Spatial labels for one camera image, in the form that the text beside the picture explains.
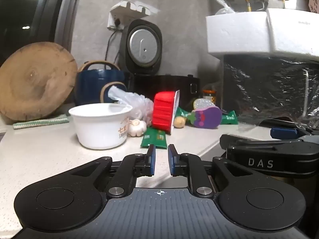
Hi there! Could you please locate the white foam box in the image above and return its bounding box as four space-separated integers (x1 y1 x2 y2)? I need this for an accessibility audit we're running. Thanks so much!
206 8 319 61

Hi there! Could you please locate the round wooden cutting board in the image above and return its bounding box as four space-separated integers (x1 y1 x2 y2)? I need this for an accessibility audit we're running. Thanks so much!
0 42 78 125

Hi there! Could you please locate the green snack packet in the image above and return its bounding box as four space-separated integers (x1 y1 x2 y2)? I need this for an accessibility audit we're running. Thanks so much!
140 127 167 150

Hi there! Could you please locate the dark window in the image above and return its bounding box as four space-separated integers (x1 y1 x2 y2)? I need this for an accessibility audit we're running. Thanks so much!
0 0 83 60

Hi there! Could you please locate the black rice cooker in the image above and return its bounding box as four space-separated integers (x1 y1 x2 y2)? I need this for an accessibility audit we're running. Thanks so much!
119 19 200 110

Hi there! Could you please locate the long green stick packet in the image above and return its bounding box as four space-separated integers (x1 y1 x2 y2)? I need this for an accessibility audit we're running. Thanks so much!
175 107 238 126

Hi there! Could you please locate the small potato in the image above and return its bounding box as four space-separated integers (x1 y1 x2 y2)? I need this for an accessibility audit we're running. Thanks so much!
173 116 186 128

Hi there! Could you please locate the small glass jar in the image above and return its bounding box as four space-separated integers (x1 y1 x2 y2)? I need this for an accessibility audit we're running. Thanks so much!
202 89 216 104

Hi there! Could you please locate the garlic bulb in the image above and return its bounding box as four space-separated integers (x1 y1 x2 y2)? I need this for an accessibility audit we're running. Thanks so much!
127 119 147 137

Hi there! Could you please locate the white plastic bowl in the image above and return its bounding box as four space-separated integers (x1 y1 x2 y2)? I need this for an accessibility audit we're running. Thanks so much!
68 103 133 150

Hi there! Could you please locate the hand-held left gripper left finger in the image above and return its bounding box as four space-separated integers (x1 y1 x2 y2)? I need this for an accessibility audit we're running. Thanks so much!
71 144 156 198

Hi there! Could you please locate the green striped cloth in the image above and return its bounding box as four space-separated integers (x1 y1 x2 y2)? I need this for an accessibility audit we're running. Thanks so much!
12 115 70 130

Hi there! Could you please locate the clear plastic bag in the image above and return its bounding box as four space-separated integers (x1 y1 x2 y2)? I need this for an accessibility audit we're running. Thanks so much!
108 85 154 126

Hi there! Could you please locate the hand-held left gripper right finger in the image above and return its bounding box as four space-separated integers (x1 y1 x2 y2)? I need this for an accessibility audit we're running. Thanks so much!
168 144 250 198

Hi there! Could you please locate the purple eggplant-shaped sponge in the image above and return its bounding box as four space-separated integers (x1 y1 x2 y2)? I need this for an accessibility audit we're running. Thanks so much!
187 98 223 129

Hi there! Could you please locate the black power cable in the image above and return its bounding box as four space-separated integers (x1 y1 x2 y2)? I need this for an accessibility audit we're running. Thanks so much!
106 28 120 66

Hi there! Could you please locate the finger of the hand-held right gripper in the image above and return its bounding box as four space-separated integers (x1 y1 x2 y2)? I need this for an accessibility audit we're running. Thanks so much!
270 127 319 140
220 134 303 152

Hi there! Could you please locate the red plastic cup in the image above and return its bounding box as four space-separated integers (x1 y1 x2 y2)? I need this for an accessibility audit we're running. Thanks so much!
152 90 180 135

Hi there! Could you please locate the dark blue pot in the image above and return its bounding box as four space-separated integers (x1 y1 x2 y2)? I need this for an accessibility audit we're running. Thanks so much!
73 60 130 106

